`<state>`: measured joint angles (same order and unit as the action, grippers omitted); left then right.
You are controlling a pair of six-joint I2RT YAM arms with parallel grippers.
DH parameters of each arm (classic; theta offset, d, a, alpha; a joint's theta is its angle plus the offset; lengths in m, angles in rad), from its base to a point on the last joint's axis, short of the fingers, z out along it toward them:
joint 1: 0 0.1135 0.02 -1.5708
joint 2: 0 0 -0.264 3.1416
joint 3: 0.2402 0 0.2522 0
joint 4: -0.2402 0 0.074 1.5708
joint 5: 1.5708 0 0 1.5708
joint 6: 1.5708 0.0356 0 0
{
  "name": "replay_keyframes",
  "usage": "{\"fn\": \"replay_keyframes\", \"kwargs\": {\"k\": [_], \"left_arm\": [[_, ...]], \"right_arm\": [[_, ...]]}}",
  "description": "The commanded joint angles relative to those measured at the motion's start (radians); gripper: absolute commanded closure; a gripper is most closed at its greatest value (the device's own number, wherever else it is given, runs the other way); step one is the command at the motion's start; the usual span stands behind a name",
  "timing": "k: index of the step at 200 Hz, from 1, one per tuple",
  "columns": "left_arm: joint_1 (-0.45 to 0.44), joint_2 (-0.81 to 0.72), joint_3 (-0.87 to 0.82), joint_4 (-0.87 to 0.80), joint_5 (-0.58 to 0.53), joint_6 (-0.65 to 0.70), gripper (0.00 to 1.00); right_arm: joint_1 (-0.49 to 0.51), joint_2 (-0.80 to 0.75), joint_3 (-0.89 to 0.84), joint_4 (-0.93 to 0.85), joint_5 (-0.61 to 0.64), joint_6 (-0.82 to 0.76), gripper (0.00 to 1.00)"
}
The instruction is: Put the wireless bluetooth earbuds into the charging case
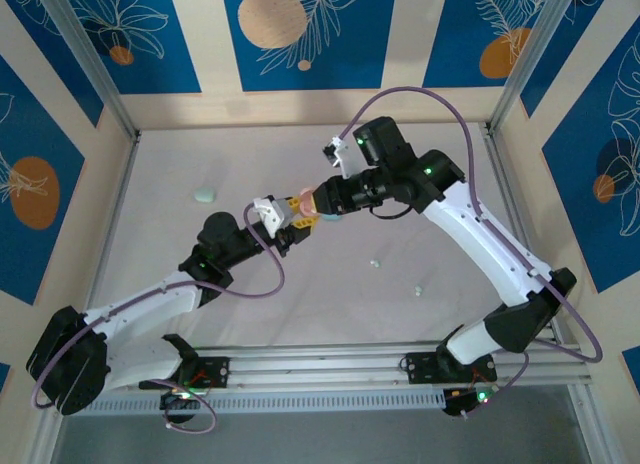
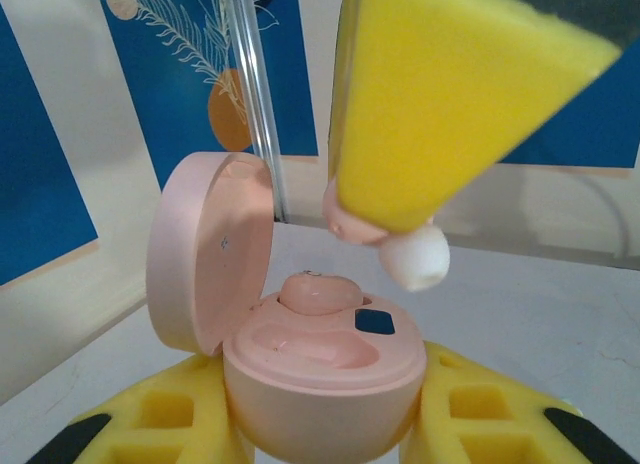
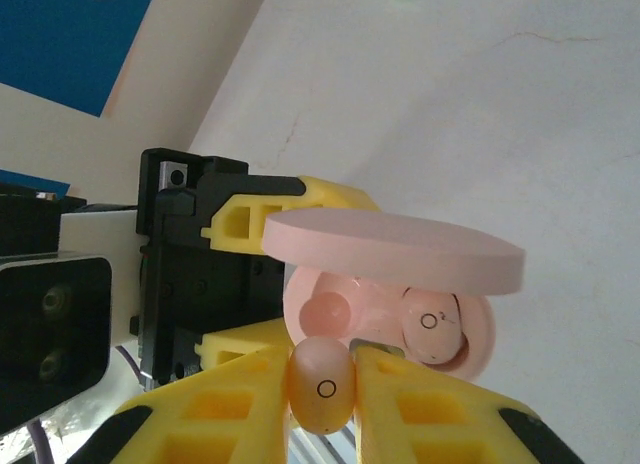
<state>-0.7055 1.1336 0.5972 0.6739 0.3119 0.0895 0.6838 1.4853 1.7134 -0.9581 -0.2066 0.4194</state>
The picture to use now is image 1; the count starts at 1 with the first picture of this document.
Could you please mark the mint earbud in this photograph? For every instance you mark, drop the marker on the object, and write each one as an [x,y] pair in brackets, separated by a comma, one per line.
[375,264]
[418,290]

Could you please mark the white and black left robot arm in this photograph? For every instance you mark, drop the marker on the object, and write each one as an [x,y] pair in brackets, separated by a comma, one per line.
[145,304]

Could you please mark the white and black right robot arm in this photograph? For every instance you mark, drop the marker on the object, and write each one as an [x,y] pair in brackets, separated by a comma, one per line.
[495,254]

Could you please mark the pink earbud charging case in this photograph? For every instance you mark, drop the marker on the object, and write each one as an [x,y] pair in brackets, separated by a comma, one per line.
[311,206]

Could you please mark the mint earbud charging case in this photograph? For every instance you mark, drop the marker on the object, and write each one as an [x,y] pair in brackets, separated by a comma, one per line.
[205,195]

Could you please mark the aluminium side rail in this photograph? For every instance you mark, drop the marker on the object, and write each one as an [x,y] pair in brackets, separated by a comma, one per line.
[115,199]
[517,199]

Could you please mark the black controller board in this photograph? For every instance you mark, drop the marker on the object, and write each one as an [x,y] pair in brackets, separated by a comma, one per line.
[457,401]
[172,400]

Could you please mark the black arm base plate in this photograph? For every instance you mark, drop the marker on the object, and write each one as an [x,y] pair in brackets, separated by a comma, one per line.
[220,371]
[417,368]

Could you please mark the aluminium frame post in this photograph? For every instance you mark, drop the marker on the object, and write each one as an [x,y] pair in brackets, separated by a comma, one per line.
[535,59]
[91,59]

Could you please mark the blue earbud charging case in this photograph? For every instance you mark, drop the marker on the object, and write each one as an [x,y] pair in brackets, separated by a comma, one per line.
[331,217]

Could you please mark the long aluminium base rail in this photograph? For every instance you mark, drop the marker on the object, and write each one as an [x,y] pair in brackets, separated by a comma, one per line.
[320,364]

